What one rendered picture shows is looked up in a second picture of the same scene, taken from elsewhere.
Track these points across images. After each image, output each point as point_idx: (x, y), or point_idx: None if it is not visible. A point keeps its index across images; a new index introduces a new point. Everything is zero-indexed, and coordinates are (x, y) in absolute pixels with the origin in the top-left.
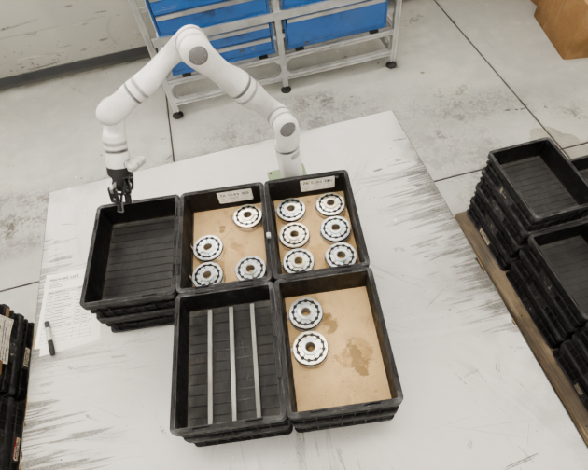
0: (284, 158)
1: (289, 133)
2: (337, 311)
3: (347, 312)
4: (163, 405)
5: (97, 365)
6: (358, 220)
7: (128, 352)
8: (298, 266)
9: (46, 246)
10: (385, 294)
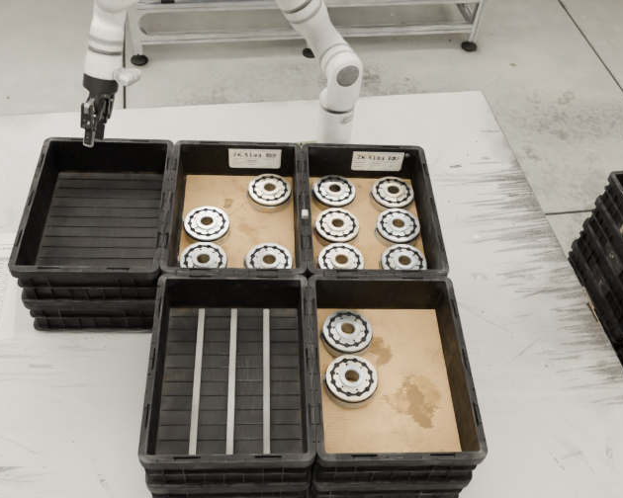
0: (330, 121)
1: (348, 82)
2: (392, 336)
3: (406, 341)
4: (107, 444)
5: (5, 373)
6: (436, 214)
7: (56, 362)
8: (340, 266)
9: None
10: None
